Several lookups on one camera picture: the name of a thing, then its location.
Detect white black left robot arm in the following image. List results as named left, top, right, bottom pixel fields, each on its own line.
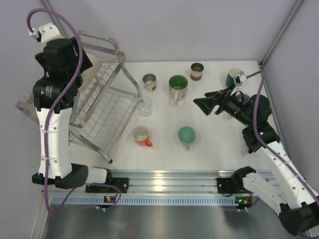
left=32, top=37, right=114, bottom=192

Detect orange mug white inside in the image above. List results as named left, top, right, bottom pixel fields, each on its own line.
left=132, top=125, right=153, bottom=147

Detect teal green mug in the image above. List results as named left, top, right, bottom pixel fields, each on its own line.
left=178, top=126, right=196, bottom=150

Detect perforated cable duct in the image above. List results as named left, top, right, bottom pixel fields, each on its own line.
left=66, top=195, right=238, bottom=206

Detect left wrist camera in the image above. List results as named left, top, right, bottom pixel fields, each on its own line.
left=28, top=22, right=64, bottom=46

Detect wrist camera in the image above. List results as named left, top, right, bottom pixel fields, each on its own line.
left=28, top=22, right=64, bottom=46
left=230, top=71, right=247, bottom=96

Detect dark teal cup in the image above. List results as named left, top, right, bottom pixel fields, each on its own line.
left=225, top=68, right=243, bottom=87

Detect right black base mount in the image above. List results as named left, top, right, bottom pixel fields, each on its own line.
left=216, top=168, right=249, bottom=197

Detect aluminium mounting rail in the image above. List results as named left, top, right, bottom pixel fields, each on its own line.
left=42, top=169, right=282, bottom=195

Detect steel cup with cork base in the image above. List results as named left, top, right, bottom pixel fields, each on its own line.
left=190, top=62, right=204, bottom=81

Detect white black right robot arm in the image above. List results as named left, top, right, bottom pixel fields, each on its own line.
left=194, top=88, right=319, bottom=236

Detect steel cup with brown band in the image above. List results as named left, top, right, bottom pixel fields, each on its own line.
left=143, top=73, right=157, bottom=92

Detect clear glass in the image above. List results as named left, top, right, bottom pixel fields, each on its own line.
left=137, top=97, right=152, bottom=117

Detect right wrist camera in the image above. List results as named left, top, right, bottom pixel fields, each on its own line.
left=230, top=71, right=247, bottom=96

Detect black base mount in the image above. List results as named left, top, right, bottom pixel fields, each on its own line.
left=85, top=173, right=129, bottom=193
left=216, top=168, right=249, bottom=197

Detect floral mug green inside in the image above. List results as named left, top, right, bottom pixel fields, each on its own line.
left=168, top=75, right=188, bottom=105

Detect tall beige cup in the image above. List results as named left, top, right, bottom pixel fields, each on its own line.
left=78, top=53, right=102, bottom=92

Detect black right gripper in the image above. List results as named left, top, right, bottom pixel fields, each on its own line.
left=193, top=83, right=253, bottom=127

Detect stainless steel dish rack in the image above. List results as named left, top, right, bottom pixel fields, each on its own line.
left=15, top=30, right=145, bottom=164

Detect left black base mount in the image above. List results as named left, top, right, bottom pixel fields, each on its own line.
left=85, top=173, right=129, bottom=193

